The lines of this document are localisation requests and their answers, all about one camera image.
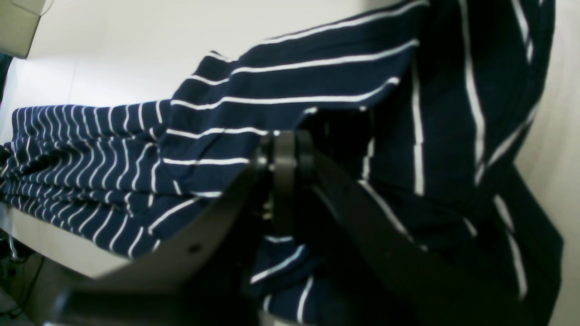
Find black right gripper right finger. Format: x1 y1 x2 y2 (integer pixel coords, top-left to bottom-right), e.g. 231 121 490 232
295 130 534 326

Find navy white striped T-shirt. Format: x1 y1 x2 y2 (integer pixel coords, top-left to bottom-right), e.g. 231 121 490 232
1 0 564 326

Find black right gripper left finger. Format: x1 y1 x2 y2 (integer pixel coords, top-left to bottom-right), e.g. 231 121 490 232
46 131 296 326

